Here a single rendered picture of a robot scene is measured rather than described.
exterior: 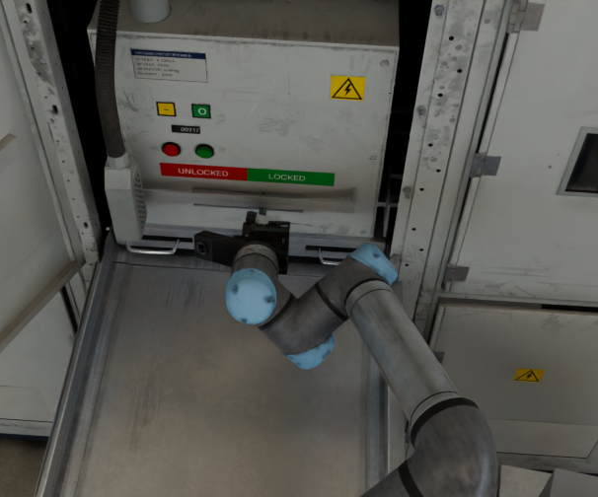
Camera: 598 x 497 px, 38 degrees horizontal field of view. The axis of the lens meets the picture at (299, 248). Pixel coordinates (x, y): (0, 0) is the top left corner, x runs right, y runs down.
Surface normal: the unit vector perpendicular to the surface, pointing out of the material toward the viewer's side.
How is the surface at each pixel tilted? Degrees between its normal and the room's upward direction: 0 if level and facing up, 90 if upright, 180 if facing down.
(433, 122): 90
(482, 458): 32
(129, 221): 90
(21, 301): 90
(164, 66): 90
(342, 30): 0
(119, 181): 61
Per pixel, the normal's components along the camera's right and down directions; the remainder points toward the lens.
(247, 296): -0.02, 0.37
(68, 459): 0.02, -0.62
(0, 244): 0.86, 0.41
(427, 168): -0.07, 0.78
